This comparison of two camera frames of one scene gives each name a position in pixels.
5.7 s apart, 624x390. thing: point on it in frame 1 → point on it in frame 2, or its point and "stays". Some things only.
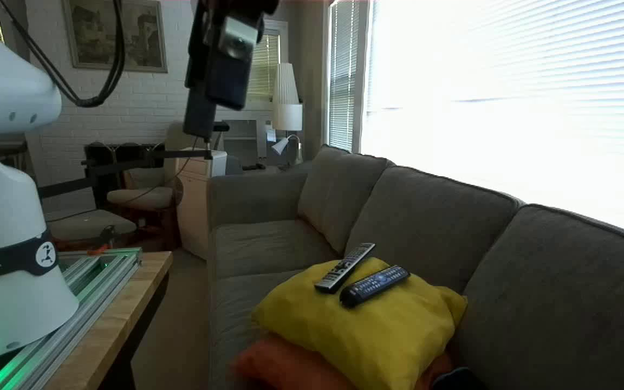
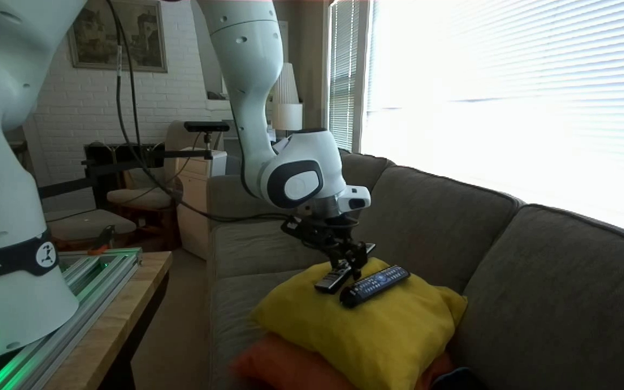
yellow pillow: x=395 y=340 stays
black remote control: x=372 y=284 stays
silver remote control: x=344 y=265 stays
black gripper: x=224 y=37 → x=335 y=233
